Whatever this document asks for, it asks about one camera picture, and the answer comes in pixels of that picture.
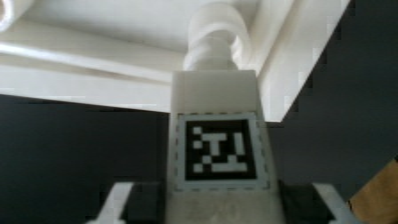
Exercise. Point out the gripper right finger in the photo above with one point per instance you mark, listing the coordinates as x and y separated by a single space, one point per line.
336 205

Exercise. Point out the white square tabletop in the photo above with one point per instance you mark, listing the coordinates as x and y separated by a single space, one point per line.
166 55

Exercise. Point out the white table leg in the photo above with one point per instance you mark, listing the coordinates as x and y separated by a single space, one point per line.
221 186

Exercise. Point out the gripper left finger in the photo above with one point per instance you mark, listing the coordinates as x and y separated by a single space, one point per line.
111 212

